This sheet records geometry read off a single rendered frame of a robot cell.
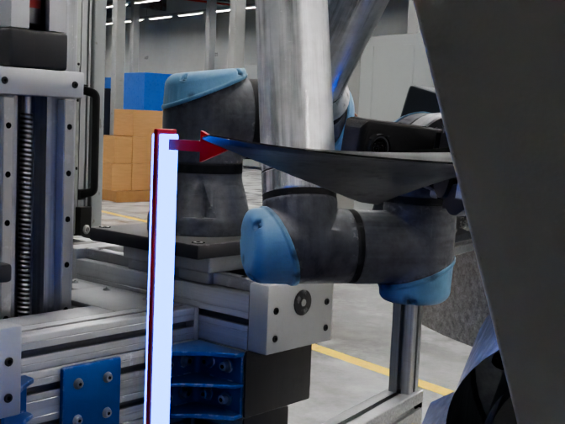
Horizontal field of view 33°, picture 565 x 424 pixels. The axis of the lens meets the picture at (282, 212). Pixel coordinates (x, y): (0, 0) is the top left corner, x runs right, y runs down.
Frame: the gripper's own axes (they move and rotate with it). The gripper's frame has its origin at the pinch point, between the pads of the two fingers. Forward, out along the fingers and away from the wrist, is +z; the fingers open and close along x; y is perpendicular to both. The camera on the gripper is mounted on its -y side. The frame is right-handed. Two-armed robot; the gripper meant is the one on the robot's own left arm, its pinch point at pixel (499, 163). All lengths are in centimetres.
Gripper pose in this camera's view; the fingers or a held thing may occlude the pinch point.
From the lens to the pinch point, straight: 69.8
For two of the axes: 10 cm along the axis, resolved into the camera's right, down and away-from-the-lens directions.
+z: 1.0, 1.1, -9.9
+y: 9.8, 1.4, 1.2
